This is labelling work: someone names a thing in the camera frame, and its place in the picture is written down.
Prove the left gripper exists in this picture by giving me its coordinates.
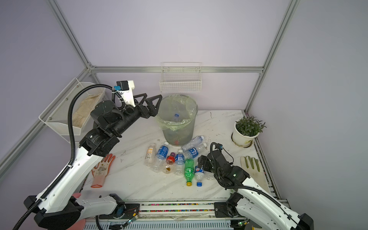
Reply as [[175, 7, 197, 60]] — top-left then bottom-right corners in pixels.
[[111, 94, 162, 138]]

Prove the clear blue cap bottle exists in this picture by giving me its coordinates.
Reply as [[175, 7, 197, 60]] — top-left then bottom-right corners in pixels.
[[170, 113, 185, 127]]

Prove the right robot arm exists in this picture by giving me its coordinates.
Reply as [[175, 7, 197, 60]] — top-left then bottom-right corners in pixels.
[[198, 142, 314, 230]]

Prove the clear bottle near bin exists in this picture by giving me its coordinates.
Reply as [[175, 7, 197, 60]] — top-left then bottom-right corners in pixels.
[[182, 136, 205, 151]]

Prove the grey bin with green liner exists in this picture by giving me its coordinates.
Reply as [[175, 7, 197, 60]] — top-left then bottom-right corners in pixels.
[[156, 94, 198, 146]]

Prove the blue label water bottle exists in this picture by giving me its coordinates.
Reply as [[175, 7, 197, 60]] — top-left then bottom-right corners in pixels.
[[183, 143, 208, 160]]

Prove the pepsi bottle blue cap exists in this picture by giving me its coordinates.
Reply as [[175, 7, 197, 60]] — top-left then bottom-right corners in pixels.
[[195, 162, 205, 187]]

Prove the green soda bottle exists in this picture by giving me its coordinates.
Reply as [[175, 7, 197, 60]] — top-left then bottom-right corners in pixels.
[[184, 159, 195, 186]]

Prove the blue label bottle right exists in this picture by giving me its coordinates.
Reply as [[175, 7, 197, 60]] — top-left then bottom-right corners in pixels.
[[205, 172, 215, 180]]

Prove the blue label bottle centre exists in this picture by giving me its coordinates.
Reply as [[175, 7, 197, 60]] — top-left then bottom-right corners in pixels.
[[174, 149, 185, 176]]

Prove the red cap small bottle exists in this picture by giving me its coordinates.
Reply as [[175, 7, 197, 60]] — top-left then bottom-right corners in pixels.
[[162, 152, 176, 174]]

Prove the blue label bottle left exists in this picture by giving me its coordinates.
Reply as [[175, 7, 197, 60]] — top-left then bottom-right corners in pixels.
[[151, 142, 169, 173]]

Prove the white green work glove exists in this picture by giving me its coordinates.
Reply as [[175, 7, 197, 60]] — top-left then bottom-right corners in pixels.
[[240, 156, 270, 194]]

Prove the beige label small bottle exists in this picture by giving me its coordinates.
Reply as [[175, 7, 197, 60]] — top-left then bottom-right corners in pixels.
[[144, 143, 156, 167]]

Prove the potted green plant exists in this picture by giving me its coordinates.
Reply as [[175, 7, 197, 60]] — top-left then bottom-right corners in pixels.
[[231, 116, 266, 148]]

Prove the beige cloth in shelf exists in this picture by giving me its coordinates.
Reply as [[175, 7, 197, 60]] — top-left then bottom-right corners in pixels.
[[72, 94, 102, 128]]

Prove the orange work glove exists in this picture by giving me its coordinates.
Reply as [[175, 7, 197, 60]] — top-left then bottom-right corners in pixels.
[[91, 153, 116, 188]]

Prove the white two-tier mesh shelf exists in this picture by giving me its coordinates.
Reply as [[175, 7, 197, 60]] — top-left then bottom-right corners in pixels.
[[39, 78, 107, 143]]

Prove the pink watering can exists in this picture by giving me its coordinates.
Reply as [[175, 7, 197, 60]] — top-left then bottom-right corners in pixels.
[[67, 193, 86, 230]]

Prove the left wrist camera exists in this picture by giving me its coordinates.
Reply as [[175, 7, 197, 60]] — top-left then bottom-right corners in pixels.
[[114, 80, 135, 107]]

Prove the white wire wall basket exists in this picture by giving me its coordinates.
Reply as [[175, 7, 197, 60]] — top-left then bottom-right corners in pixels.
[[159, 62, 202, 93]]

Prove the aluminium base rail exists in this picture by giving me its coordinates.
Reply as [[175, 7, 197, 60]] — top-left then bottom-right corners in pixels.
[[84, 201, 261, 230]]

